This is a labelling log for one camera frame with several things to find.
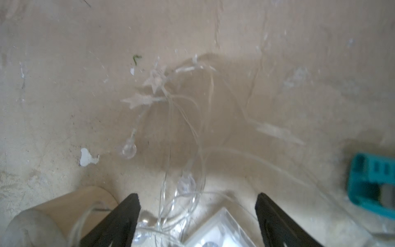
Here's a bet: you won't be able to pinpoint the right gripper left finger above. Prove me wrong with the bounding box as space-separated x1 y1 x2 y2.
80 193 141 247

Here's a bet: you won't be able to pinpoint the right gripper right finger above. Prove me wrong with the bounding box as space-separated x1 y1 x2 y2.
255 193 321 247

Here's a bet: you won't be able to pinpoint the small green christmas tree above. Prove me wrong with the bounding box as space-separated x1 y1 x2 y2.
1 186 118 247

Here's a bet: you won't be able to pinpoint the clear string lights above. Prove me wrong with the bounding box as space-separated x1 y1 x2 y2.
119 56 310 247

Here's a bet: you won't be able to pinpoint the teal battery connector tool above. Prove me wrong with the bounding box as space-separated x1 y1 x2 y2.
347 152 395 220

